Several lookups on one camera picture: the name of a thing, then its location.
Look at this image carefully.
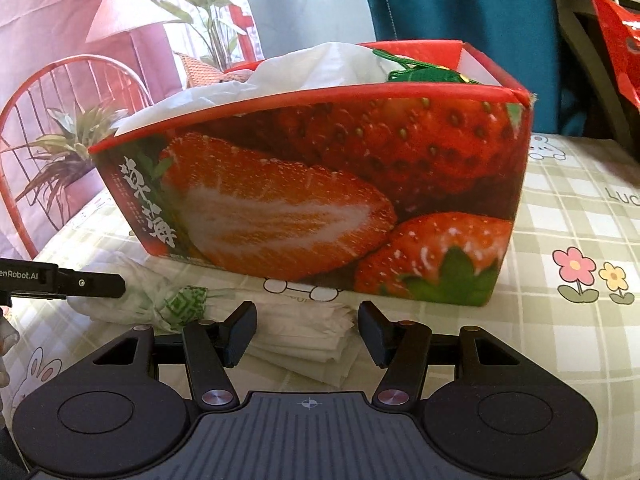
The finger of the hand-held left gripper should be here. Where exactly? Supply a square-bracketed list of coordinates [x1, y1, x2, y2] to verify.
[57, 269, 127, 301]

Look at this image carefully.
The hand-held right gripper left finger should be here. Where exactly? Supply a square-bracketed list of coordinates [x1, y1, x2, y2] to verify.
[92, 301, 258, 411]

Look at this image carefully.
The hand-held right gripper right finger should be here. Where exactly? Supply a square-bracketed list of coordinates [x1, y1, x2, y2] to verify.
[357, 301, 523, 407]

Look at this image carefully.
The white bag with green print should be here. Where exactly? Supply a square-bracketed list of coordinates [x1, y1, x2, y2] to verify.
[67, 252, 221, 333]

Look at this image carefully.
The white plastic bag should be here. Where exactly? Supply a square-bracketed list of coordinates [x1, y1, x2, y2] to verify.
[112, 42, 396, 136]
[240, 285, 373, 388]

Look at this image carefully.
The red strawberry cardboard box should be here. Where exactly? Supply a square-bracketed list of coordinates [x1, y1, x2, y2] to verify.
[87, 39, 532, 308]

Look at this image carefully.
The green knitted cloth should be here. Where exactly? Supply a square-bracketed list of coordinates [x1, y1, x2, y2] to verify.
[372, 47, 473, 86]

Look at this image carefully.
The person's left hand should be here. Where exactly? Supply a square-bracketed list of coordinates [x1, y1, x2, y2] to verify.
[0, 307, 13, 391]

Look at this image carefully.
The checked printed bedsheet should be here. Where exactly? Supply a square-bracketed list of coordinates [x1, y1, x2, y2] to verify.
[0, 132, 640, 480]

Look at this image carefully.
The red white printed curtain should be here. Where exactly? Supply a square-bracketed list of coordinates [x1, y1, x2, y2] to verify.
[0, 0, 261, 261]

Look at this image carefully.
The teal curtain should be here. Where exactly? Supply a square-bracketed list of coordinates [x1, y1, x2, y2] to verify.
[352, 0, 588, 136]

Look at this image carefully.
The red plastic bag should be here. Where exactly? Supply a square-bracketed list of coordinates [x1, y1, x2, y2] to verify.
[590, 0, 640, 108]

